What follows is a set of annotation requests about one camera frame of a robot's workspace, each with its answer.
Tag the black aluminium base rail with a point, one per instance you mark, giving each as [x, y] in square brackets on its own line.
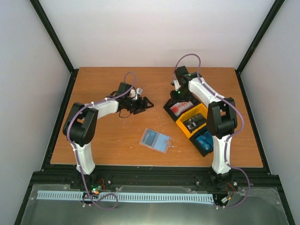
[113, 177]

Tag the right black frame post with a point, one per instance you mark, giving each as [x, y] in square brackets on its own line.
[275, 8]

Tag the black card stack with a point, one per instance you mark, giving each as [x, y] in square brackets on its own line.
[194, 122]

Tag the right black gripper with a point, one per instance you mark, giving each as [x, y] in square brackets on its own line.
[174, 97]

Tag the left black frame post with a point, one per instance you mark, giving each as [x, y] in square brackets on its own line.
[52, 34]

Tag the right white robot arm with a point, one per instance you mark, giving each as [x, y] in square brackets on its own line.
[221, 120]

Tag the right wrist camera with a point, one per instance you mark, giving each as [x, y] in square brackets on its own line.
[176, 84]

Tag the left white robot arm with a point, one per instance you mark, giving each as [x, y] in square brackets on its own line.
[80, 125]

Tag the black left card bin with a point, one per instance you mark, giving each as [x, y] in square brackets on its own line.
[170, 104]

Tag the blue card stack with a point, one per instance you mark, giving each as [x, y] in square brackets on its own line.
[206, 141]

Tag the black card bin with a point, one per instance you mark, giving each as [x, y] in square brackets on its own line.
[196, 144]
[170, 104]

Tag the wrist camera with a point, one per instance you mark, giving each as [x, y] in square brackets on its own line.
[135, 93]
[176, 84]

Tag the light blue cable duct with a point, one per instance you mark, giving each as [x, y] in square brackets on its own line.
[128, 197]

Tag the yellow middle card bin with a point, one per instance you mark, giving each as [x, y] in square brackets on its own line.
[200, 108]

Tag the black frame post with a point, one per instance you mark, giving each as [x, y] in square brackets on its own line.
[52, 34]
[275, 8]

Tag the black right card bin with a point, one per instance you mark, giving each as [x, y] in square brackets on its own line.
[196, 144]

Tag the red white card stack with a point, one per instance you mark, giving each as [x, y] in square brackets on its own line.
[181, 107]

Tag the blue credit card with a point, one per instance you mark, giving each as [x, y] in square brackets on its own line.
[149, 137]

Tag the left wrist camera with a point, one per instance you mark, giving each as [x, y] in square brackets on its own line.
[135, 93]

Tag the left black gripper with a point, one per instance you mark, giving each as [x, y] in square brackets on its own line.
[141, 108]

